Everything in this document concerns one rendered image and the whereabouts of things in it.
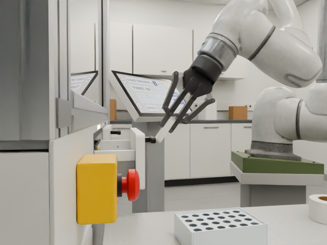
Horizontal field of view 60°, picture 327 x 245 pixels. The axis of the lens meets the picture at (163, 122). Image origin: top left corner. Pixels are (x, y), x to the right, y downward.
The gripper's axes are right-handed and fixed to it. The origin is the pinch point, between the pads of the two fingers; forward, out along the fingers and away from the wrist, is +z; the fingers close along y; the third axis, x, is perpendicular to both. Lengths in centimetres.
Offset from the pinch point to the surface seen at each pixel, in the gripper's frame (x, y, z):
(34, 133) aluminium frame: 47, 15, 8
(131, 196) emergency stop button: 34.8, 4.3, 10.7
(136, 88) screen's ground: -81, 12, -13
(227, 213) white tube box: 22.1, -14.0, 6.9
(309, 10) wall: -343, -138, -304
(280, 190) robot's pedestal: -25, -52, -7
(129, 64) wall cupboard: -331, 41, -64
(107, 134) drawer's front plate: -16.9, 10.7, 10.2
